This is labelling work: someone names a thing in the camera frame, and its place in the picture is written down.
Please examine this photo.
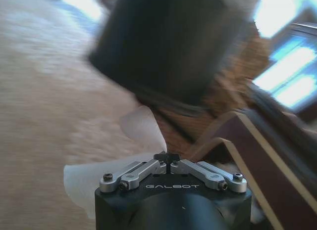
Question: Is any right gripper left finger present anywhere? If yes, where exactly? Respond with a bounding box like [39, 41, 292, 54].
[99, 152, 169, 192]

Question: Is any dark framed window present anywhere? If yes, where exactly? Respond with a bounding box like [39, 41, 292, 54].
[251, 21, 317, 122]

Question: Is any black trash bin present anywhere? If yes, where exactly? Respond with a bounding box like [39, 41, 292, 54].
[88, 0, 251, 104]

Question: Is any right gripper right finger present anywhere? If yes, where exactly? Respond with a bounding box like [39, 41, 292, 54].
[168, 153, 248, 193]

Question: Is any white paper tissue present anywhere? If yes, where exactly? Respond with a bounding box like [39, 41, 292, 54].
[63, 105, 167, 220]

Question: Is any brown wooden chair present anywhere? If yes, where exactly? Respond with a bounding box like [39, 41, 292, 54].
[190, 110, 317, 230]

